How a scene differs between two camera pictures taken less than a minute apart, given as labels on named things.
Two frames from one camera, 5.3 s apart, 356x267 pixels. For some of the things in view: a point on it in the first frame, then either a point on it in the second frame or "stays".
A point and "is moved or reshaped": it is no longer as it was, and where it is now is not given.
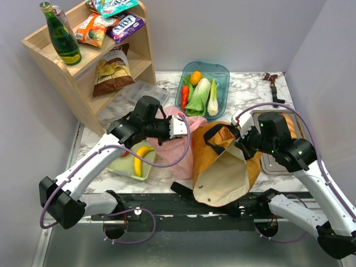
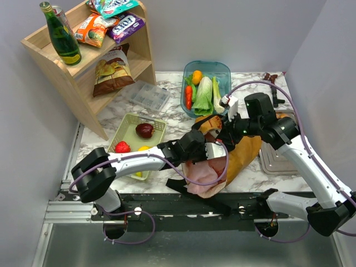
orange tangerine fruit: [195, 77] stays
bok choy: [213, 106] is moved or reshaped
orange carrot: [184, 96] is moved or reshaped
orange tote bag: [222, 174] is moved or reshaped
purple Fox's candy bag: [128, 22] stays
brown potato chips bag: [113, 70] stays
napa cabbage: [196, 106] is moved or reshaped
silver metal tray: [269, 165] stays
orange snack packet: [92, 29] stays
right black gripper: [243, 142] to [227, 134]
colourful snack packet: [110, 8] stays
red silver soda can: [61, 16] stays
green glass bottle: [67, 48] stays
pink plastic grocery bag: [172, 148] is moved or reshaped
